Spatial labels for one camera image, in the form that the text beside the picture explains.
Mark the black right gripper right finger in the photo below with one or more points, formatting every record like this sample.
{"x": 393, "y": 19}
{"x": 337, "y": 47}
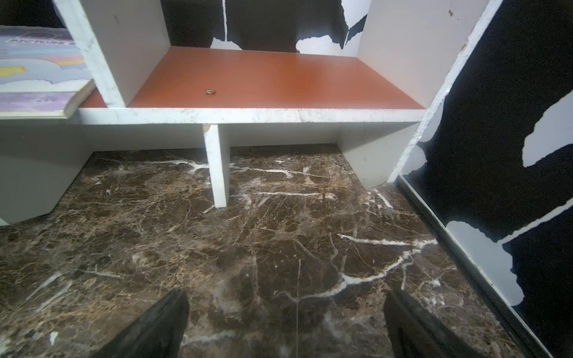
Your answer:
{"x": 414, "y": 332}

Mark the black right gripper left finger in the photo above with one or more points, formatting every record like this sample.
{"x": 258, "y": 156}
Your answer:
{"x": 156, "y": 333}

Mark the white shelf with orange boards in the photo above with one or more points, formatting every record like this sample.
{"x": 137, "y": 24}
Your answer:
{"x": 366, "y": 75}

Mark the pastel cartoon children's book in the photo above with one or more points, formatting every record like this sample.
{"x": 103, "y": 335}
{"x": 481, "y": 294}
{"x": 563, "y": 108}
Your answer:
{"x": 43, "y": 74}

